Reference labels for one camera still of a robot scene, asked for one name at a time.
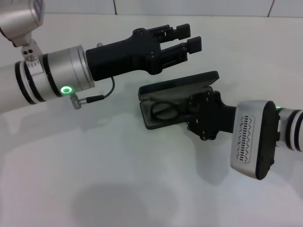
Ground black framed glasses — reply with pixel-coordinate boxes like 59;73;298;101
151;100;190;123

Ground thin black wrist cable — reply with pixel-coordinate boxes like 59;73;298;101
86;77;116;104

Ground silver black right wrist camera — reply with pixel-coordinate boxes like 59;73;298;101
230;100;280;181

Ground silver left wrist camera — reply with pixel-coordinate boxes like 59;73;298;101
0;0;46;62

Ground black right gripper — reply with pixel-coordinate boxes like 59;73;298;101
186;90;238;142

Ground black glasses case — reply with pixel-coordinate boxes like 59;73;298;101
138;70;220;131

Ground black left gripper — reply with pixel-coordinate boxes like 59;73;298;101
85;23;191;82

